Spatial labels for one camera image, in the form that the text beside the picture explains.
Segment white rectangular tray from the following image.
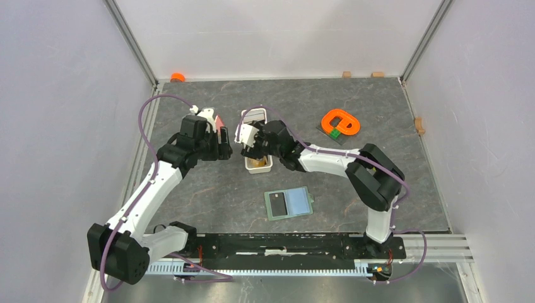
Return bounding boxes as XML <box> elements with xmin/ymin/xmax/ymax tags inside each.
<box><xmin>241</xmin><ymin>109</ymin><xmax>273</xmax><ymax>174</ymax></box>

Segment green card holder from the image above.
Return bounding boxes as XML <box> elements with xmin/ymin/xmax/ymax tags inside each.
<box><xmin>264</xmin><ymin>186</ymin><xmax>314</xmax><ymax>221</ymax></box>

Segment black VIP card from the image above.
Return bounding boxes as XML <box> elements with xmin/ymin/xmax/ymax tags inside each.
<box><xmin>269</xmin><ymin>192</ymin><xmax>288</xmax><ymax>217</ymax></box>

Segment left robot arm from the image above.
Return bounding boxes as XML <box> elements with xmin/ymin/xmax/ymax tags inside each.
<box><xmin>87</xmin><ymin>108</ymin><xmax>232</xmax><ymax>290</ymax></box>

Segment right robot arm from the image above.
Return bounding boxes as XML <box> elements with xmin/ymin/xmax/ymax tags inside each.
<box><xmin>235</xmin><ymin>120</ymin><xmax>408</xmax><ymax>258</ymax></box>

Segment gold cards in tray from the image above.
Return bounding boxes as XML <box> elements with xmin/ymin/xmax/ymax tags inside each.
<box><xmin>249</xmin><ymin>157</ymin><xmax>269</xmax><ymax>169</ymax></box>

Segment pink wooden block puzzle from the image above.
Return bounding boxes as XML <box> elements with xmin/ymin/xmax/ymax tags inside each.
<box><xmin>215</xmin><ymin>115</ymin><xmax>225</xmax><ymax>133</ymax></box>

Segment green lego brick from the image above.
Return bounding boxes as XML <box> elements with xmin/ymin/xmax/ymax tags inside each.
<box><xmin>329</xmin><ymin>128</ymin><xmax>341</xmax><ymax>140</ymax></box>

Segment orange tape roll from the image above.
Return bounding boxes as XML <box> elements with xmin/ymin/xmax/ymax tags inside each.
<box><xmin>170</xmin><ymin>73</ymin><xmax>185</xmax><ymax>83</ymax></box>

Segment orange curved track piece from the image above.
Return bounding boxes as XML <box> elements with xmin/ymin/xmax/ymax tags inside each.
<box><xmin>320</xmin><ymin>109</ymin><xmax>361</xmax><ymax>136</ymax></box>

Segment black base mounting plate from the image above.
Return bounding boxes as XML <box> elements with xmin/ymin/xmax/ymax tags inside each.
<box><xmin>179</xmin><ymin>232</ymin><xmax>407</xmax><ymax>270</ymax></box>

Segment curved wooden piece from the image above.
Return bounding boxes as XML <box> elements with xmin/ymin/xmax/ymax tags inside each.
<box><xmin>414</xmin><ymin>117</ymin><xmax>426</xmax><ymax>136</ymax></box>

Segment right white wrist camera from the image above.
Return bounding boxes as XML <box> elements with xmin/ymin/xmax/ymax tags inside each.
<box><xmin>235</xmin><ymin>124</ymin><xmax>259</xmax><ymax>148</ymax></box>

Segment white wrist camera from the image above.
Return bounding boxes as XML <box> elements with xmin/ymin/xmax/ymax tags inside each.
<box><xmin>189</xmin><ymin>105</ymin><xmax>218</xmax><ymax>133</ymax></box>
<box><xmin>235</xmin><ymin>124</ymin><xmax>259</xmax><ymax>148</ymax></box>

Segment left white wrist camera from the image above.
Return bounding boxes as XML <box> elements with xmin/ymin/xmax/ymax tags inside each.
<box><xmin>189</xmin><ymin>105</ymin><xmax>218</xmax><ymax>133</ymax></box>

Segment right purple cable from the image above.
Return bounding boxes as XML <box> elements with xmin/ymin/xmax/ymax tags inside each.
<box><xmin>236</xmin><ymin>104</ymin><xmax>428</xmax><ymax>285</ymax></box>

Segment purple cable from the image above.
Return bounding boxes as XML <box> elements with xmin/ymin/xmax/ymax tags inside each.
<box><xmin>236</xmin><ymin>104</ymin><xmax>428</xmax><ymax>285</ymax></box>
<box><xmin>99</xmin><ymin>93</ymin><xmax>197</xmax><ymax>292</ymax></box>

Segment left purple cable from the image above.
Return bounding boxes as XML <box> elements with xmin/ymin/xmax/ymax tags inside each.
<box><xmin>99</xmin><ymin>93</ymin><xmax>197</xmax><ymax>292</ymax></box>

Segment aluminium frame rail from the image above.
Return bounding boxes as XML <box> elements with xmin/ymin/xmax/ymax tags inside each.
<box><xmin>144</xmin><ymin>232</ymin><xmax>473</xmax><ymax>277</ymax></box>

